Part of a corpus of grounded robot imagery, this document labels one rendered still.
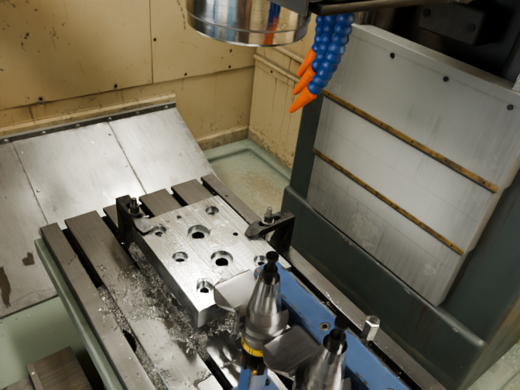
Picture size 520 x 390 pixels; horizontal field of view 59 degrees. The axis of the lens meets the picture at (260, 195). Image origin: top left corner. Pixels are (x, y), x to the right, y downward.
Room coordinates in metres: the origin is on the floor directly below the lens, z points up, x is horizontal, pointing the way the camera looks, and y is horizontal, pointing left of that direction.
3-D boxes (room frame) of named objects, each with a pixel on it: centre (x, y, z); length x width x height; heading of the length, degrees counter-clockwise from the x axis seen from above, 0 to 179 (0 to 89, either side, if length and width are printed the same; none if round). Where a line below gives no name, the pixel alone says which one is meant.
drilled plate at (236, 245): (0.75, 0.10, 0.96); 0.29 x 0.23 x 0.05; 41
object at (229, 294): (0.42, 0.01, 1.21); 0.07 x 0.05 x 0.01; 131
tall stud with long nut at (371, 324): (0.57, -0.24, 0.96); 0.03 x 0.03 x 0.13
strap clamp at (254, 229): (0.83, -0.03, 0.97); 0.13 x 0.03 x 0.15; 131
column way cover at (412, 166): (0.91, -0.29, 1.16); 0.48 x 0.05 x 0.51; 41
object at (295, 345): (0.34, -0.06, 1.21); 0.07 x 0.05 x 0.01; 131
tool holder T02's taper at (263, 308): (0.38, -0.02, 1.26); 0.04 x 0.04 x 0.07
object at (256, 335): (0.38, -0.02, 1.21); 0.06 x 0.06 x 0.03
